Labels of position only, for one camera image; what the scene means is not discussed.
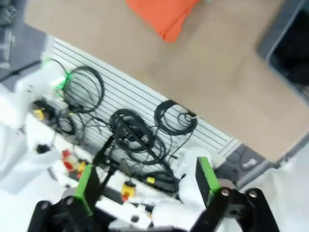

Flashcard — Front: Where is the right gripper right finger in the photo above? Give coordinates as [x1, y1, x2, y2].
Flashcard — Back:
[190, 157, 281, 232]

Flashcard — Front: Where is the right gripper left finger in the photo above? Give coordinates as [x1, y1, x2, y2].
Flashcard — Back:
[28, 163, 102, 232]

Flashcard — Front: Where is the black garment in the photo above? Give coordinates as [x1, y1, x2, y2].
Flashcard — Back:
[272, 26, 309, 85]

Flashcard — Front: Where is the orange garment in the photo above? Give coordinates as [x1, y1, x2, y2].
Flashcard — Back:
[125, 0, 201, 44]

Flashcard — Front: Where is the red yellow emergency button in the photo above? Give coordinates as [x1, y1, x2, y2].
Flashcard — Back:
[121, 181, 136, 201]
[61, 149, 86, 174]

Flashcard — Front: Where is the grey plastic lattice basket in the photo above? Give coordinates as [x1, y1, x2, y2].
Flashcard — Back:
[256, 0, 309, 108]

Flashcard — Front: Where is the white slotted base plate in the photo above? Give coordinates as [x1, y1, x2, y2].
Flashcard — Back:
[44, 36, 239, 158]

